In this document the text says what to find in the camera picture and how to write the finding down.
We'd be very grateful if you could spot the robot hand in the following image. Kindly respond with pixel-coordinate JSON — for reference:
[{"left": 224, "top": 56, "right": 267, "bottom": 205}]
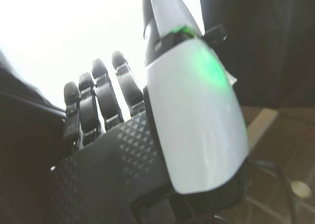
[{"left": 50, "top": 0, "right": 249, "bottom": 224}]

